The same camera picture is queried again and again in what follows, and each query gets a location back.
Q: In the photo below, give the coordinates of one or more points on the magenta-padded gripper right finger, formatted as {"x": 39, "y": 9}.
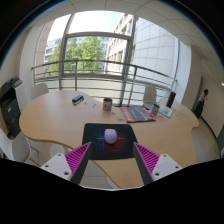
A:
{"x": 164, "y": 165}

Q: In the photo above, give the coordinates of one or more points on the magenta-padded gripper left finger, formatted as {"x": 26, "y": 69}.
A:
{"x": 60, "y": 165}

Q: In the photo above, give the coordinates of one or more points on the pink and lilac computer mouse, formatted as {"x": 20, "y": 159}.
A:
{"x": 110, "y": 136}

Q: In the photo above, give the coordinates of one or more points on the black mouse pad, red-blue print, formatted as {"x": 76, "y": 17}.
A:
{"x": 96, "y": 146}

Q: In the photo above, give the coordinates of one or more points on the white chair with wooden legs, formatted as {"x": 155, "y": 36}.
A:
{"x": 15, "y": 146}

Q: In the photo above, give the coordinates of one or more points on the white and blue booklet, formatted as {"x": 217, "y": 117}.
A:
{"x": 166, "y": 111}

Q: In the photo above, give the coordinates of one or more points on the small printed cup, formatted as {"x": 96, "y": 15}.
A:
{"x": 155, "y": 109}

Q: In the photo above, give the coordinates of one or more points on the red and black magazine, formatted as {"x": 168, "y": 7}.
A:
{"x": 137, "y": 114}

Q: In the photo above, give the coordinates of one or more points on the tall black speaker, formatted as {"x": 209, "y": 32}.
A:
{"x": 171, "y": 99}

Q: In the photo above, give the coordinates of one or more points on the black and blue stapler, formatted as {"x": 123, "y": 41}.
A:
{"x": 77, "y": 99}

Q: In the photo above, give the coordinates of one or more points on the person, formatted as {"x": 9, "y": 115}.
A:
{"x": 200, "y": 106}

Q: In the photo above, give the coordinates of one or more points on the black and white printer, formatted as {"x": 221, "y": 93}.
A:
{"x": 10, "y": 106}

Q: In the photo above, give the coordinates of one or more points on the printed mug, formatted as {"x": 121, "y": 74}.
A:
{"x": 107, "y": 104}

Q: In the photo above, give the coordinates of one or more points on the grey metal railing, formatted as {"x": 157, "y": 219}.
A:
{"x": 100, "y": 61}

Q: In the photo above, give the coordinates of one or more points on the white table pedestal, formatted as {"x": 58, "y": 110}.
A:
{"x": 57, "y": 149}

